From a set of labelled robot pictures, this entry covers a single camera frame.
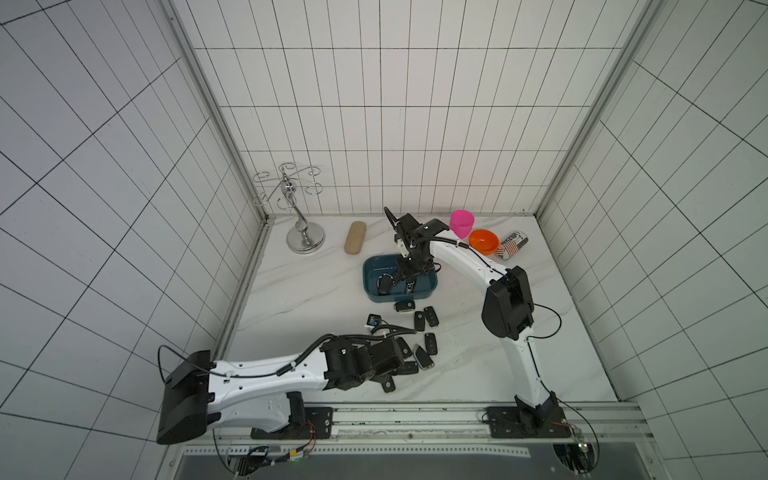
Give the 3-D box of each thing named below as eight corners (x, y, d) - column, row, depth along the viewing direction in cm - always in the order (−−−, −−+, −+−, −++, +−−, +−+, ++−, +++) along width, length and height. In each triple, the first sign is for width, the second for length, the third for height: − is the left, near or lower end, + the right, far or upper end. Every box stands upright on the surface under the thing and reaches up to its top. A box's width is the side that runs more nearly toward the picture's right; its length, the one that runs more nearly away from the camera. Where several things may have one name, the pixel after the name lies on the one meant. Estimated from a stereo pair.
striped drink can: (505, 265, 107) (508, 259, 104) (491, 255, 110) (494, 248, 107) (527, 243, 113) (531, 237, 110) (513, 234, 116) (516, 228, 113)
